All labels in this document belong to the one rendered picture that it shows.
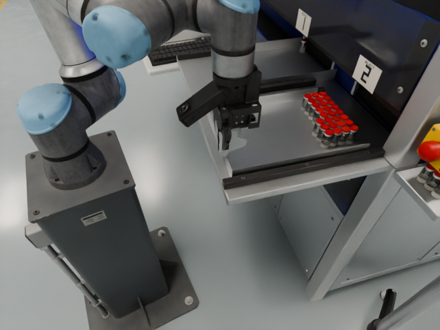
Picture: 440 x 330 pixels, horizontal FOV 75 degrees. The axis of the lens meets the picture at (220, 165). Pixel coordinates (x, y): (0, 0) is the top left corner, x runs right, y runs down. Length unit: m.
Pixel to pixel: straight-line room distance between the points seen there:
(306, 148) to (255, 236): 0.92
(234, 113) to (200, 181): 1.28
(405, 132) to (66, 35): 0.77
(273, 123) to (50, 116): 0.54
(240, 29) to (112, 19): 0.18
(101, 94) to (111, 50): 0.39
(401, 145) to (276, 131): 0.29
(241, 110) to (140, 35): 0.23
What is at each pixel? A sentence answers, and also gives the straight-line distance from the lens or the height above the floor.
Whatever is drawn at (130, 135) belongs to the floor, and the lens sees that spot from 2.22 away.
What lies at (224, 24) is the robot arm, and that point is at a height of 1.21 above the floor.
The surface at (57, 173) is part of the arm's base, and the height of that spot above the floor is 0.84.
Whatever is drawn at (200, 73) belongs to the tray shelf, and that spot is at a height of 0.88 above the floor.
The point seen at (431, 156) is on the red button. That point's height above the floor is 1.00.
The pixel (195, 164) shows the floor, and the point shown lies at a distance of 1.92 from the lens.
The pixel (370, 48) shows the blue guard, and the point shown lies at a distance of 0.81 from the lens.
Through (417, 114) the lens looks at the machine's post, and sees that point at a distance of 0.72.
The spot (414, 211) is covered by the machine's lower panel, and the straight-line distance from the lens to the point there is 1.08.
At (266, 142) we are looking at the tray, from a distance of 0.75.
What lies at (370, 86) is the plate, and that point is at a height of 1.00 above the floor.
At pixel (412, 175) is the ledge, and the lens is 0.79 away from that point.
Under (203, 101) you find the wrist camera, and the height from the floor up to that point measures 1.07.
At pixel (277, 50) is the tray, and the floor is 0.88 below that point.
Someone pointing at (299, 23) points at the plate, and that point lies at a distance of 1.09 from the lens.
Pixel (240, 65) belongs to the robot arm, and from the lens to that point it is 0.51.
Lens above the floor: 1.37
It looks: 46 degrees down
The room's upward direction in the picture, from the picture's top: straight up
